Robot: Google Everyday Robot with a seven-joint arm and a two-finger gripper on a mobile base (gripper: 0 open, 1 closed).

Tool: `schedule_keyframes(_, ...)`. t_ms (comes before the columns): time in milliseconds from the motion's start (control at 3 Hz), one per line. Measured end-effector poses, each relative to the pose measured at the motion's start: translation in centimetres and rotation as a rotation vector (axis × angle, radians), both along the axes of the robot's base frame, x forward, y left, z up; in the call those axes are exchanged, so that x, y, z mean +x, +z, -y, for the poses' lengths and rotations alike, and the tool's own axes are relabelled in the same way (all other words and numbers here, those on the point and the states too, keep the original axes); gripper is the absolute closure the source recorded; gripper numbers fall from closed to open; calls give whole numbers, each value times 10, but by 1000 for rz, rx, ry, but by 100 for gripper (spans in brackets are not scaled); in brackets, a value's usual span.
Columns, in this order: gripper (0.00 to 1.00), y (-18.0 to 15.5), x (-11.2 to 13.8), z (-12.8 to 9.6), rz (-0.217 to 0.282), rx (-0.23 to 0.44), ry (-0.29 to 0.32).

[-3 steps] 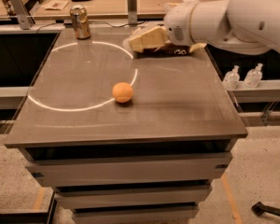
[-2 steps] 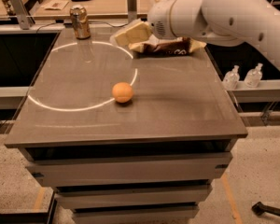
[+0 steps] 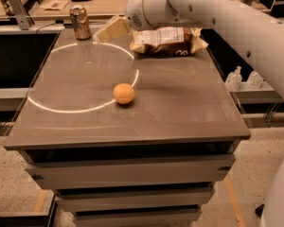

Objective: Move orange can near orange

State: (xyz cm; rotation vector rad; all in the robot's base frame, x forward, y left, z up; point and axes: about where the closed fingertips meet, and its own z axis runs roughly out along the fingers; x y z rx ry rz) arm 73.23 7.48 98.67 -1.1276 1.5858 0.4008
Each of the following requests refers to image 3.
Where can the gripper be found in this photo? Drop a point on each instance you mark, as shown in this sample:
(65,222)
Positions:
(133,10)

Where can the orange soda can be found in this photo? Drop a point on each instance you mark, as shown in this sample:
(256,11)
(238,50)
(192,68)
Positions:
(80,22)

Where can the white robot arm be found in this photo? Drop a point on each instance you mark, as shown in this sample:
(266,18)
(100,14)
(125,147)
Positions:
(254,35)

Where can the brown chip bag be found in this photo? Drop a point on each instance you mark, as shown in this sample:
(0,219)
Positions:
(168,41)

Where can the small paper note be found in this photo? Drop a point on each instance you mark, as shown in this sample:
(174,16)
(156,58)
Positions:
(55,5)

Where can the orange fruit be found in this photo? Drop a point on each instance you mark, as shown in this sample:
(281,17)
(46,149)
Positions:
(123,93)

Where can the left clear plastic bottle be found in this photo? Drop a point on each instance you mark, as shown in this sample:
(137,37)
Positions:
(233,80)

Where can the clear plastic bottle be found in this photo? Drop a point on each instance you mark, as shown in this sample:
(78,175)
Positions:
(233,80)
(254,80)

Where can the grey drawer cabinet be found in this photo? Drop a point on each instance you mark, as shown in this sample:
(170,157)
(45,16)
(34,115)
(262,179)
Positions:
(153,160)

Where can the right clear plastic bottle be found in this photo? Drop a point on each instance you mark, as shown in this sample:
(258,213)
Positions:
(254,80)

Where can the black chair base leg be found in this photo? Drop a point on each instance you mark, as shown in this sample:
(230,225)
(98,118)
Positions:
(259,210)

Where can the left metal bracket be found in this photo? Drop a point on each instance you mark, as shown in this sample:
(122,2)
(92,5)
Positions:
(23,19)

